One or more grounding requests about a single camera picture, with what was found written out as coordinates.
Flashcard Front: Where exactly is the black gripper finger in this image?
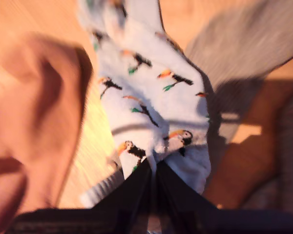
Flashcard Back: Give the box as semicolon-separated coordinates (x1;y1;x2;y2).
94;159;152;234
157;162;218;234

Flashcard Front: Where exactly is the salmon pink ankle sock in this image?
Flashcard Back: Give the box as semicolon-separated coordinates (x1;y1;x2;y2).
0;31;93;234

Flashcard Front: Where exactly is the grey frilled cuff sock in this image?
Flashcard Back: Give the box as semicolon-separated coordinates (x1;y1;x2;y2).
244;97;293;208
184;0;293;152

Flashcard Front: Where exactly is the pale blue toucan sock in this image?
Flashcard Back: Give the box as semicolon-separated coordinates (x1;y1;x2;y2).
77;0;212;208

